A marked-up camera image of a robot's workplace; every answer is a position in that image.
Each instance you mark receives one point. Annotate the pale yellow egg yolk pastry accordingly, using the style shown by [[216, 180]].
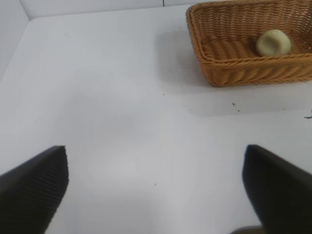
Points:
[[274, 44]]

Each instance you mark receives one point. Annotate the brown woven wicker basket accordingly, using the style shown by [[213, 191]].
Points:
[[243, 70]]

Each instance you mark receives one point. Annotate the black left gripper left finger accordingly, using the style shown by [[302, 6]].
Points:
[[31, 192]]

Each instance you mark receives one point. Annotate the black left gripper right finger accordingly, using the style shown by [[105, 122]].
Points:
[[280, 190]]

